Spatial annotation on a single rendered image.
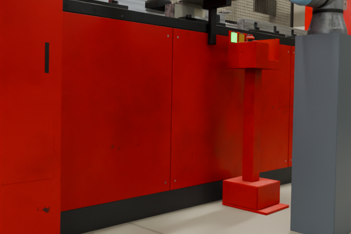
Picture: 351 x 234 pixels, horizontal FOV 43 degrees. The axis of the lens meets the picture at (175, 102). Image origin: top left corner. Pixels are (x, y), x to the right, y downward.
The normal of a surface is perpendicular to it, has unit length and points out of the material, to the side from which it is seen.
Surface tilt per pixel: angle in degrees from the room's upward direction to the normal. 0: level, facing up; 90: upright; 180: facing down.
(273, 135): 90
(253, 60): 90
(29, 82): 90
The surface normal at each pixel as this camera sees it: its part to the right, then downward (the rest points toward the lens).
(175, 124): 0.69, 0.04
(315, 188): -0.69, 0.01
